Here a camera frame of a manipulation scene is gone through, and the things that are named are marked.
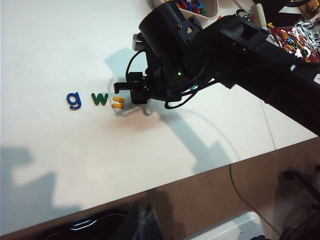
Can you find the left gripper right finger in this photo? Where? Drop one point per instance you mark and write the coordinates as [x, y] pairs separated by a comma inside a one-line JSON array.
[[151, 227]]

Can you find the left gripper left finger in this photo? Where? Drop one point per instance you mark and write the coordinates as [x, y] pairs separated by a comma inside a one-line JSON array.
[[130, 227]]

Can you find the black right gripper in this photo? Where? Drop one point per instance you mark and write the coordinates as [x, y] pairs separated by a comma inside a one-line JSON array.
[[160, 82]]

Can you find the yellow letter u magnet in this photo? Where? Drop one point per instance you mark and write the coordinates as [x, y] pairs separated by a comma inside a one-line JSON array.
[[118, 105]]

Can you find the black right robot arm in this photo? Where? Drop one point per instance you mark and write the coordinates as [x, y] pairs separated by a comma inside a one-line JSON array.
[[250, 55]]

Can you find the glossy black robot base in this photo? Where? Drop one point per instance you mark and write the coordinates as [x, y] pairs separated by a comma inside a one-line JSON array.
[[82, 226]]

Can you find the green letter w magnet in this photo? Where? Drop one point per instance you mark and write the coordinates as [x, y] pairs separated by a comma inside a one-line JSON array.
[[100, 100]]

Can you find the blue letter g magnet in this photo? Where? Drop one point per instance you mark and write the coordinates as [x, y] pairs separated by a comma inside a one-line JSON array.
[[74, 98]]

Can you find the heap of colourful letter magnets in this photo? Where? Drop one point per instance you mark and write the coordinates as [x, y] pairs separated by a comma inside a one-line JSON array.
[[192, 6]]

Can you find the white plastic bin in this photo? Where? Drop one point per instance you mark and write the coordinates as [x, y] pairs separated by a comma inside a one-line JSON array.
[[230, 227]]

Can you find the beige pulp tray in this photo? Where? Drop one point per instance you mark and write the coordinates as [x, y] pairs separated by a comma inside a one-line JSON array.
[[213, 11]]

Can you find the red foil magnet bag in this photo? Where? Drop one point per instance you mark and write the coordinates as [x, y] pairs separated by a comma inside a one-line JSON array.
[[300, 37]]

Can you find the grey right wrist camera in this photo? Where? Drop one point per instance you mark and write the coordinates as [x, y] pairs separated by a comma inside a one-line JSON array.
[[137, 43]]

